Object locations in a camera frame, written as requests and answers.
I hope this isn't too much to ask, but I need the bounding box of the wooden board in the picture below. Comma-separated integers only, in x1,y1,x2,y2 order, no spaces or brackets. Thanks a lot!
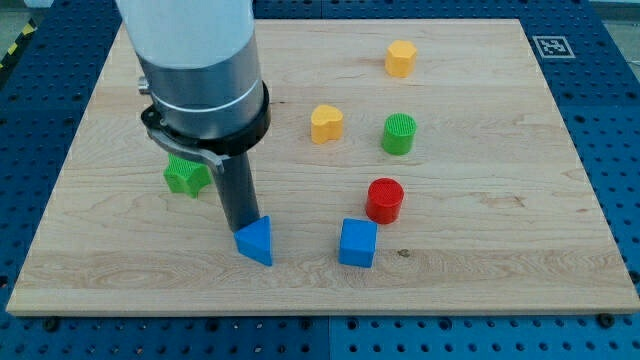
7,19,639,317

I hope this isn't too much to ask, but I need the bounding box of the yellow heart block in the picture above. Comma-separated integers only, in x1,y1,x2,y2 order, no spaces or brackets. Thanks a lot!
311,104,344,144

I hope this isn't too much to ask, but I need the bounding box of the fiducial marker tag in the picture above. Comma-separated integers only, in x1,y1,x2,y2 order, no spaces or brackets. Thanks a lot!
532,35,575,59

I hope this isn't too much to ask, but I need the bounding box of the black flange with metal bracket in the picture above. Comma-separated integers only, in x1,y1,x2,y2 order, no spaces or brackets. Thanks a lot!
140,82,271,174

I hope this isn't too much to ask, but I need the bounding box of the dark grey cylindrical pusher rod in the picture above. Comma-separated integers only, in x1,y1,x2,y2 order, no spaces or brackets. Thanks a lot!
213,153,260,232

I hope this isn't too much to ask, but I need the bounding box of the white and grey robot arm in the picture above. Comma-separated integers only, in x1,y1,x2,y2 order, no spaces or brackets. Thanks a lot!
116,0,271,231

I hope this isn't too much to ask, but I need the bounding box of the yellow hexagon block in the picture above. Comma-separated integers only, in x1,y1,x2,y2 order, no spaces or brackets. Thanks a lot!
385,40,417,78

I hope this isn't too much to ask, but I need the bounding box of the blue triangle block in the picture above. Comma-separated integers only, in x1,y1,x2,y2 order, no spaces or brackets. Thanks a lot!
234,216,273,266

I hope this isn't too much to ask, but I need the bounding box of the green cylinder block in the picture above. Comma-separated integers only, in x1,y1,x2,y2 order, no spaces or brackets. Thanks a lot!
381,113,417,155

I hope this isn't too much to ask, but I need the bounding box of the green star block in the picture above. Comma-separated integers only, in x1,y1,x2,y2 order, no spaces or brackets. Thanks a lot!
163,154,212,198

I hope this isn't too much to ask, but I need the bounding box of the red cylinder block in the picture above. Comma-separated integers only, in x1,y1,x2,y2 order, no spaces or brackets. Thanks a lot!
365,178,404,225

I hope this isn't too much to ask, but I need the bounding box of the blue cube block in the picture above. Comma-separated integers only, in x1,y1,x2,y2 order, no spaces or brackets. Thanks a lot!
338,218,378,268

